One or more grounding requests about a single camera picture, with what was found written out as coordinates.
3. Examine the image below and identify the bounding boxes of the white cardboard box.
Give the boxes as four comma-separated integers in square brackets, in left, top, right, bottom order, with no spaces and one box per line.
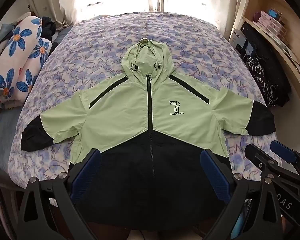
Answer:
[232,26,248,53]

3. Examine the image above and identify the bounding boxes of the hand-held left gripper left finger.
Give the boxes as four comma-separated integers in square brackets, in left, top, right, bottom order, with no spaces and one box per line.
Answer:
[15,148,102,240]

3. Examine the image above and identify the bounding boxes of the white blue-flower pillows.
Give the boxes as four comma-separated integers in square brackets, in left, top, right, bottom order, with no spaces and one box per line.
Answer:
[0,16,53,103]

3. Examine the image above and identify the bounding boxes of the purple cat-print blanket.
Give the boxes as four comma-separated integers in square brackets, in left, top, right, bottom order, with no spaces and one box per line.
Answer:
[9,11,283,188]

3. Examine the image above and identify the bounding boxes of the dark clothes pile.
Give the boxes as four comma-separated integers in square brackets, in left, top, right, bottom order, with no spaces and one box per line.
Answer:
[41,16,58,45]

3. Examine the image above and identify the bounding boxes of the folded grey clothes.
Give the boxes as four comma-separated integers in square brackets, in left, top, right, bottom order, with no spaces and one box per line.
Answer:
[0,22,15,55]

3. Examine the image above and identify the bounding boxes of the stack of purple boxes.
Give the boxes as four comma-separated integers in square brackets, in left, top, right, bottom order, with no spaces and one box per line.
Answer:
[252,9,288,39]

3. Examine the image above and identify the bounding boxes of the black white-patterned garment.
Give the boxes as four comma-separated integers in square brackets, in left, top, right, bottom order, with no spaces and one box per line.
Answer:
[242,55,290,108]

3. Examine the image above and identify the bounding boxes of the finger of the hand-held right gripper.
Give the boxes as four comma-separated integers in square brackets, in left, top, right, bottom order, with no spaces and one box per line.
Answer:
[270,140,300,173]
[244,143,300,180]

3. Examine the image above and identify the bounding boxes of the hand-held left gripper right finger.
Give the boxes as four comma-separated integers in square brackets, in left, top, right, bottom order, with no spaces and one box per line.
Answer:
[200,149,284,240]

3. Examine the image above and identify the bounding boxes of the green and black hooded jacket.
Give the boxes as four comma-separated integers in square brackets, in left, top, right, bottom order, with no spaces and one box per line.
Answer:
[20,38,276,225]

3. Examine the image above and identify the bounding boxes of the wooden shelf unit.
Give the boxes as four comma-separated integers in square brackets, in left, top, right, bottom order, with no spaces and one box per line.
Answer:
[240,0,300,130]

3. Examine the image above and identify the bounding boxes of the blue bed sheet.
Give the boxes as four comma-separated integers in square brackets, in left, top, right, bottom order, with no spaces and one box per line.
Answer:
[0,107,23,165]

